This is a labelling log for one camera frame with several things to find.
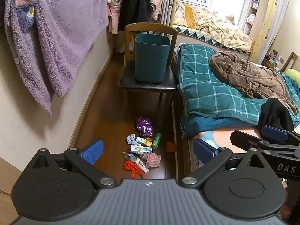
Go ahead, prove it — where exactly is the triangle pattern bedspread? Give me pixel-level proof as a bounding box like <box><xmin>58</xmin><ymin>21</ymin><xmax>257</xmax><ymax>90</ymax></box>
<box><xmin>175</xmin><ymin>25</ymin><xmax>252</xmax><ymax>55</ymax></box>

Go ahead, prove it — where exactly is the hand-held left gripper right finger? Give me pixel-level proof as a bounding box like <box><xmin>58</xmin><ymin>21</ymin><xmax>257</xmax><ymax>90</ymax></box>
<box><xmin>181</xmin><ymin>139</ymin><xmax>278</xmax><ymax>189</ymax></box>

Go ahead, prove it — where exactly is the brown fleece blanket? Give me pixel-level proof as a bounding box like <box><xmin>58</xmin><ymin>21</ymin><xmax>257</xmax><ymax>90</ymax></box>
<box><xmin>209</xmin><ymin>51</ymin><xmax>299</xmax><ymax>115</ymax></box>

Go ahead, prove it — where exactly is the wooden bookshelf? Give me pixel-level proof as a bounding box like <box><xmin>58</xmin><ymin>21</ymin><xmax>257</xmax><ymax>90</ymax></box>
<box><xmin>244</xmin><ymin>0</ymin><xmax>264</xmax><ymax>36</ymax></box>

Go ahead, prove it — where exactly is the purple snack bag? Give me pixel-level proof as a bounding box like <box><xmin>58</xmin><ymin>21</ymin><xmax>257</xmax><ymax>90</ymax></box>
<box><xmin>135</xmin><ymin>117</ymin><xmax>154</xmax><ymax>137</ymax></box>

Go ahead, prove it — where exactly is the teal plastic trash bin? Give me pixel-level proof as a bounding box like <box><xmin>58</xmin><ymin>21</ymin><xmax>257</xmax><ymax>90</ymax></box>
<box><xmin>134</xmin><ymin>33</ymin><xmax>171</xmax><ymax>84</ymax></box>

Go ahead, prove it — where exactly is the yellow curtain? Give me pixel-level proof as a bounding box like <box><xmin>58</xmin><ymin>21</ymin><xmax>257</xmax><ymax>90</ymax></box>
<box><xmin>248</xmin><ymin>0</ymin><xmax>279</xmax><ymax>62</ymax></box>

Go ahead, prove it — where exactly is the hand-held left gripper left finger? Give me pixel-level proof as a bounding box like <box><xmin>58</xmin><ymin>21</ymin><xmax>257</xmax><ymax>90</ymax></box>
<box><xmin>31</xmin><ymin>139</ymin><xmax>118</xmax><ymax>189</ymax></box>

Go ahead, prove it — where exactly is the yellow floral quilt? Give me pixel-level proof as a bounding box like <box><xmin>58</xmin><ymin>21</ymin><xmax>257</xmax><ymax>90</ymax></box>
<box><xmin>173</xmin><ymin>0</ymin><xmax>255</xmax><ymax>53</ymax></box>

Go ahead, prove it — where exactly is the wooden chair with black seat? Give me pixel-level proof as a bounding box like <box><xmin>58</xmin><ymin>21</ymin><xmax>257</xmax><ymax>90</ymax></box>
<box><xmin>119</xmin><ymin>22</ymin><xmax>178</xmax><ymax>122</ymax></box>

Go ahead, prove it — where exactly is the grey pleated curtain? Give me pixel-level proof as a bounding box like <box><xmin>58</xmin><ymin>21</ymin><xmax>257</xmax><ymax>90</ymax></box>
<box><xmin>160</xmin><ymin>0</ymin><xmax>175</xmax><ymax>25</ymax></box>

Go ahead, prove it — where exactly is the orange pillow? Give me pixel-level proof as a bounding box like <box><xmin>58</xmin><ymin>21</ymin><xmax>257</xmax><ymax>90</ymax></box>
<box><xmin>183</xmin><ymin>3</ymin><xmax>200</xmax><ymax>29</ymax></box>

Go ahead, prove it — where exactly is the small white yellow bottle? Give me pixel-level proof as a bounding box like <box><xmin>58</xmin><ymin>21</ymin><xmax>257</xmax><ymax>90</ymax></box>
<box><xmin>136</xmin><ymin>137</ymin><xmax>153</xmax><ymax>148</ymax></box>

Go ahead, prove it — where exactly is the purple fleece robe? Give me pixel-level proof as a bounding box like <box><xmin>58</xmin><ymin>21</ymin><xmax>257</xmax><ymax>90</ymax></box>
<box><xmin>5</xmin><ymin>0</ymin><xmax>109</xmax><ymax>117</ymax></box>

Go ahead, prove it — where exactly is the black cloth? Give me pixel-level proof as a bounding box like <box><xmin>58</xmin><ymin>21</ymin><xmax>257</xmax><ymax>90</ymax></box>
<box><xmin>258</xmin><ymin>98</ymin><xmax>295</xmax><ymax>134</ymax></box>

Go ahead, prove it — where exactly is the red plastic bag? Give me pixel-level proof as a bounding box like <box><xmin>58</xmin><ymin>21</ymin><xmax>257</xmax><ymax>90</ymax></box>
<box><xmin>123</xmin><ymin>161</ymin><xmax>145</xmax><ymax>179</ymax></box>

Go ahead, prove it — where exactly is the white crumpled tissue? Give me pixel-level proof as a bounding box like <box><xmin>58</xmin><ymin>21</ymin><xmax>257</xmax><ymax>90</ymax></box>
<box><xmin>132</xmin><ymin>156</ymin><xmax>150</xmax><ymax>173</ymax></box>

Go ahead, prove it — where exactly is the pink crumpled tissue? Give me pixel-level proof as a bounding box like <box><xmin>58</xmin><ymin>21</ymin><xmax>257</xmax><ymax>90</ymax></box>
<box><xmin>145</xmin><ymin>153</ymin><xmax>162</xmax><ymax>168</ymax></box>

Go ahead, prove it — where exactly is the green pillow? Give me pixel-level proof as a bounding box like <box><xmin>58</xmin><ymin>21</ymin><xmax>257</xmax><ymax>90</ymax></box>
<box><xmin>286</xmin><ymin>68</ymin><xmax>300</xmax><ymax>86</ymax></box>

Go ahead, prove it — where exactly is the bed with pink sheet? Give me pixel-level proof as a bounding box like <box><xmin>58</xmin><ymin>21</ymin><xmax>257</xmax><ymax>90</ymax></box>
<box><xmin>172</xmin><ymin>43</ymin><xmax>300</xmax><ymax>176</ymax></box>

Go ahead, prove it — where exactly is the pink fleece garment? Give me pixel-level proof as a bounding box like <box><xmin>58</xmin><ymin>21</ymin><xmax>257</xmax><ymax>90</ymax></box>
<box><xmin>106</xmin><ymin>0</ymin><xmax>125</xmax><ymax>35</ymax></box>

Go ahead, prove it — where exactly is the wooden headboard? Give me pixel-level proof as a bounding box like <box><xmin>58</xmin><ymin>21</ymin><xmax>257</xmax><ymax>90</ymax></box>
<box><xmin>280</xmin><ymin>52</ymin><xmax>298</xmax><ymax>73</ymax></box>

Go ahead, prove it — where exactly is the white printed packet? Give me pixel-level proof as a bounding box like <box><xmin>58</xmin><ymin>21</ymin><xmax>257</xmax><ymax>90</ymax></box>
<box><xmin>130</xmin><ymin>145</ymin><xmax>153</xmax><ymax>155</ymax></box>

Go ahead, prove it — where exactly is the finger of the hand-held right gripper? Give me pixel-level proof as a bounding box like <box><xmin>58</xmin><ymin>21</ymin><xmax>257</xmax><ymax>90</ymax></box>
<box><xmin>230</xmin><ymin>130</ymin><xmax>300</xmax><ymax>154</ymax></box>
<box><xmin>261</xmin><ymin>125</ymin><xmax>300</xmax><ymax>143</ymax></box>

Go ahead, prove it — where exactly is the black coat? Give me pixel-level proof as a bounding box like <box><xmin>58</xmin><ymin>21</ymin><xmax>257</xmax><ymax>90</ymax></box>
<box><xmin>118</xmin><ymin>0</ymin><xmax>155</xmax><ymax>32</ymax></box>

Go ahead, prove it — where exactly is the teal plaid blanket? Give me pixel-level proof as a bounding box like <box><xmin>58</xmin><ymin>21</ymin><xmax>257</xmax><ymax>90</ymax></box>
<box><xmin>177</xmin><ymin>43</ymin><xmax>300</xmax><ymax>139</ymax></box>

